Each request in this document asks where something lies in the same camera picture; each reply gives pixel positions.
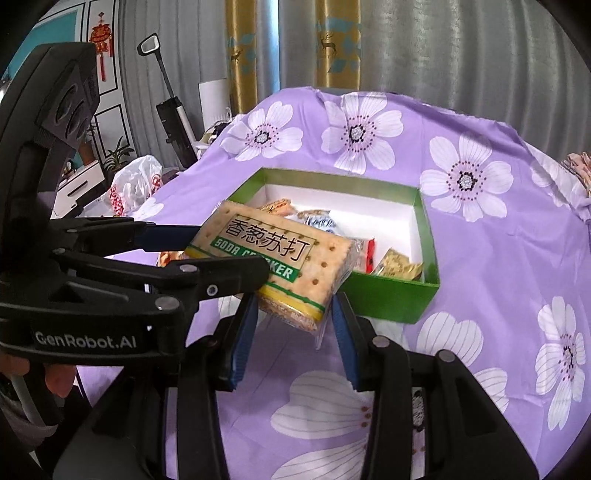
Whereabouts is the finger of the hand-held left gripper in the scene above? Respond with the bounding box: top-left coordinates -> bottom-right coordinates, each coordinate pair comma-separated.
53,248 -> 271,319
46,217 -> 205,256

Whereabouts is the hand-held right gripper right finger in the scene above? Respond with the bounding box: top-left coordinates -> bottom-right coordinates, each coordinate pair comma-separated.
331,291 -> 540,480

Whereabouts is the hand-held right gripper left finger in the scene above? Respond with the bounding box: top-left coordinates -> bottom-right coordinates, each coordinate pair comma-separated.
164,294 -> 260,480

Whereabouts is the soda cracker packet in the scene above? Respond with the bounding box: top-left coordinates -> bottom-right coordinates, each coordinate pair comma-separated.
184,199 -> 365,352

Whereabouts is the green cardboard box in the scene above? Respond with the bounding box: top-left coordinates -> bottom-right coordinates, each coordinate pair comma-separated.
228,168 -> 440,326

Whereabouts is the white blue snack packet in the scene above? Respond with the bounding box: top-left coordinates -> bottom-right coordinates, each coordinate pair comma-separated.
295,208 -> 340,236

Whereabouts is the person's left hand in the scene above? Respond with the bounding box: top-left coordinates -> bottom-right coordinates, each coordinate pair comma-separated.
0,353 -> 77,408

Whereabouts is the white cabinet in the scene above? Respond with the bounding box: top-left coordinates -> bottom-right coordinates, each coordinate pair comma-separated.
48,161 -> 112,217

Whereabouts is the white plastic bag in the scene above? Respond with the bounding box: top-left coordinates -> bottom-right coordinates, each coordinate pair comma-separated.
108,154 -> 163,217

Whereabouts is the green potted plant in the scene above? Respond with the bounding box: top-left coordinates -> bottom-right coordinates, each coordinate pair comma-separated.
104,136 -> 137,178

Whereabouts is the red ended snack packet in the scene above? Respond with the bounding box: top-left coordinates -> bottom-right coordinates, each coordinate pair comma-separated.
355,237 -> 377,275

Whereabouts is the golden cracker packet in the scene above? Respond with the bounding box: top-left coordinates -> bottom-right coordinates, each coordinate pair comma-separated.
372,248 -> 426,281

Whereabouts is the upright vacuum cleaner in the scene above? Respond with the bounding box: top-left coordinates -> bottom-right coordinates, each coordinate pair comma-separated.
137,33 -> 199,169

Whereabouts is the dark patterned bundle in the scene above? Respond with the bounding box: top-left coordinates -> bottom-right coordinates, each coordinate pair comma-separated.
198,117 -> 234,148

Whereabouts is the white upright appliance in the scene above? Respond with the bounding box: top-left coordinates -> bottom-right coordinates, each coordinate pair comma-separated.
198,78 -> 232,132

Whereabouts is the purple floral bedsheet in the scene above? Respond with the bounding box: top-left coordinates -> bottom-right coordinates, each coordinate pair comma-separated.
74,85 -> 591,480

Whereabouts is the grey curtain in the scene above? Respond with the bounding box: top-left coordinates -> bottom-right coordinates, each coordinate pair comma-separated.
117,0 -> 232,158
360,0 -> 591,158

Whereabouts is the yellow deer print curtain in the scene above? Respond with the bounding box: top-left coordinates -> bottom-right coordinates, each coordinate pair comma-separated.
314,0 -> 363,90
226,0 -> 282,116

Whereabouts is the beige patterned cloth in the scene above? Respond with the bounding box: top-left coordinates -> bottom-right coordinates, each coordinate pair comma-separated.
561,152 -> 591,197

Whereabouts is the red knot wall ornament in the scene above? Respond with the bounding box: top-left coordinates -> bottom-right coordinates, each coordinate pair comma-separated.
90,13 -> 115,83

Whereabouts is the white cable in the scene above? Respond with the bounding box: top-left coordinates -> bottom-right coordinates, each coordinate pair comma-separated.
11,374 -> 40,423

